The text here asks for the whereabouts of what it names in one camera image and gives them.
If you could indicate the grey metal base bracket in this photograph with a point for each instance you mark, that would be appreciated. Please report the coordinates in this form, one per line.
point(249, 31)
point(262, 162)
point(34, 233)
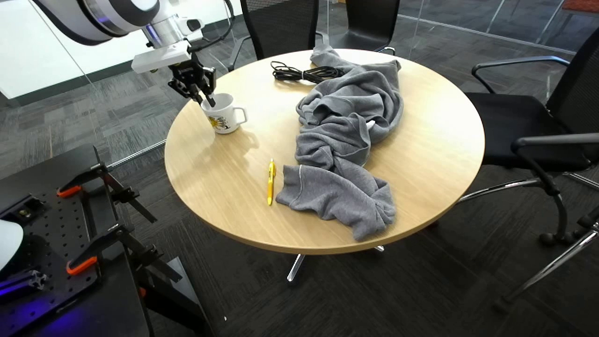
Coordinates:
point(20, 282)

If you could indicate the black mesh office chair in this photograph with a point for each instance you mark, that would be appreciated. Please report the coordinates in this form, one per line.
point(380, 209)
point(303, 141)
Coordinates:
point(374, 19)
point(281, 25)
point(530, 124)

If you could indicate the white ceramic mug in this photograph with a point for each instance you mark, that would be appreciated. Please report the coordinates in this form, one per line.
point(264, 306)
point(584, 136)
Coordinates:
point(226, 119)

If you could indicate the yellow ballpoint pen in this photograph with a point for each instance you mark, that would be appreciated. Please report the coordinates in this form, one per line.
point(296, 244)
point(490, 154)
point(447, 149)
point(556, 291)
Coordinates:
point(269, 184)

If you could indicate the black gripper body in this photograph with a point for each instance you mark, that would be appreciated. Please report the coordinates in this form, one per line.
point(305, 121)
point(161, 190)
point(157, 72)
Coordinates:
point(193, 76)

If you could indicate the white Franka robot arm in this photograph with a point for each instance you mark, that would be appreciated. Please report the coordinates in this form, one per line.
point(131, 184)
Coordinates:
point(93, 16)

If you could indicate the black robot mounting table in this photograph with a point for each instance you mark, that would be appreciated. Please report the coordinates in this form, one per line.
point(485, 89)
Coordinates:
point(56, 244)

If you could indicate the orange upholstered bench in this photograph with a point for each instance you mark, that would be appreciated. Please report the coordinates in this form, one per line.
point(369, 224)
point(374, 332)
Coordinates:
point(582, 4)

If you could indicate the chrome table base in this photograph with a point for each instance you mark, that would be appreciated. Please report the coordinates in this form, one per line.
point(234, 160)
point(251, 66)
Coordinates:
point(296, 267)

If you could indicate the grey hooded sweatshirt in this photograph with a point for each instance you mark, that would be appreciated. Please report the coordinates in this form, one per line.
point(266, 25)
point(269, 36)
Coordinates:
point(337, 143)

